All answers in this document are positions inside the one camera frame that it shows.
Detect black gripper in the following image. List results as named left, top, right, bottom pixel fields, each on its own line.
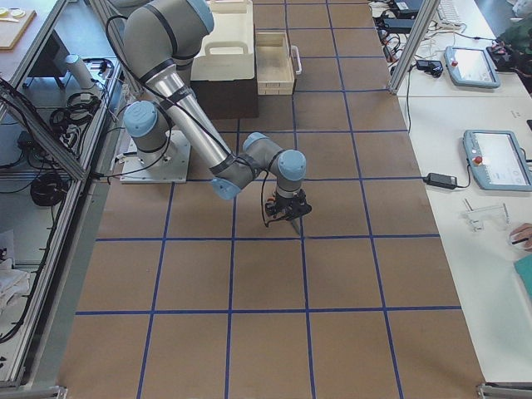
left=265, top=189, right=312, bottom=219

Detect grey orange-handled scissors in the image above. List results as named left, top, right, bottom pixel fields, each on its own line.
left=264, top=197, right=300, bottom=234

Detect wooden drawer with white handle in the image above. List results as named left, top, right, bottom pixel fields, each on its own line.
left=255, top=31, right=303, bottom=96

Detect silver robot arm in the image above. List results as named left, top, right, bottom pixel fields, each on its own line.
left=123, top=1, right=312, bottom=221

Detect dark brown drawer cabinet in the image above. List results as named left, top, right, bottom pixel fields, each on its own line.
left=191, top=78, right=259, bottom=120

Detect person's hand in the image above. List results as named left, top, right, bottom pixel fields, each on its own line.
left=510, top=223, right=532, bottom=252

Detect black power adapter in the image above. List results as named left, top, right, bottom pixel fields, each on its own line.
left=423, top=173, right=458, bottom=190

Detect white plastic tray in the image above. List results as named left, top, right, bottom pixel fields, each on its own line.
left=191, top=1, right=255, bottom=81

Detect clear acrylic stand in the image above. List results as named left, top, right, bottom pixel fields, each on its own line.
left=462, top=199, right=510, bottom=232

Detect near teach pendant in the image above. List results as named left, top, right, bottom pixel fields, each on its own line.
left=462, top=130, right=531, bottom=192

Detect teach pendant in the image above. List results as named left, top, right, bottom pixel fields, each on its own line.
left=462, top=130, right=531, bottom=192
left=444, top=46, right=500, bottom=89

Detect far teach pendant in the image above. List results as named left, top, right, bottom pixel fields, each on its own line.
left=444, top=46, right=500, bottom=89

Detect teal notebook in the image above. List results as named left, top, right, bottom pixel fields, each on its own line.
left=514, top=254, right=532, bottom=298

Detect wooden cutting board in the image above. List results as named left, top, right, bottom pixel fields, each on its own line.
left=0, top=7, right=37, bottom=51

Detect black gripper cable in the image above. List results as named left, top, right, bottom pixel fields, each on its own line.
left=260, top=157, right=283, bottom=229

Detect grey metal base plate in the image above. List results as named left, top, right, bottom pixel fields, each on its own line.
left=120, top=129, right=190, bottom=184

